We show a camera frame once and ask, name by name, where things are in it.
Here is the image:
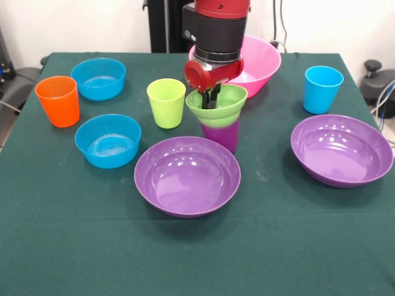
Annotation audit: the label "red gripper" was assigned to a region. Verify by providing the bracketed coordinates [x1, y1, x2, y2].
[184, 54, 245, 110]

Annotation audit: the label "green ribbed bowl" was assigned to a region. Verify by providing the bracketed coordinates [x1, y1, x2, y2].
[185, 84, 249, 129]

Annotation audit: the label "purple cup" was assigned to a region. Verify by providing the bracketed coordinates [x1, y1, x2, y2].
[199, 118, 241, 154]

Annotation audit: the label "purple bowl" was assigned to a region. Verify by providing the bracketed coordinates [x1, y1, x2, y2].
[134, 136, 242, 219]
[290, 114, 394, 189]

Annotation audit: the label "lime green cup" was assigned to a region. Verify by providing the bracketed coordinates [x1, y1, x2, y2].
[146, 78, 187, 130]

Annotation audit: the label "large pink bowl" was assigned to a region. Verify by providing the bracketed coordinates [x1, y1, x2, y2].
[188, 34, 282, 99]

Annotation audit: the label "blue cup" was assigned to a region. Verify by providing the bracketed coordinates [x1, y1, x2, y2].
[302, 65, 344, 115]

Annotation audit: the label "blue bowl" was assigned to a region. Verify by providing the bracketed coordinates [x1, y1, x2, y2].
[70, 57, 127, 101]
[74, 113, 142, 170]

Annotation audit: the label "orange cup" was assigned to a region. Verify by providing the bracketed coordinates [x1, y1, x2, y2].
[34, 75, 81, 128]

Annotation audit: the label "dark green tablecloth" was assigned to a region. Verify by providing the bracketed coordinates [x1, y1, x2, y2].
[0, 51, 395, 296]

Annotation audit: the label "black knob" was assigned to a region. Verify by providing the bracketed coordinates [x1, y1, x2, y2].
[363, 59, 384, 81]

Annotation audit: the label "dark grey base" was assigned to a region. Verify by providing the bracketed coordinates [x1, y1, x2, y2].
[360, 69, 395, 107]

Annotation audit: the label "grey chair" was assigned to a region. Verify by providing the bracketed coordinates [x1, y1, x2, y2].
[0, 66, 41, 112]

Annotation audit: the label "black equipment box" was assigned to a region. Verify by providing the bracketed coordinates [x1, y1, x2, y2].
[0, 27, 16, 93]

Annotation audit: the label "black wall cable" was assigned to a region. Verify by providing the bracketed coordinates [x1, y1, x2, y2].
[270, 0, 289, 53]

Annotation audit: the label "blue and grey cables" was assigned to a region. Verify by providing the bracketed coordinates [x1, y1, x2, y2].
[370, 78, 395, 146]

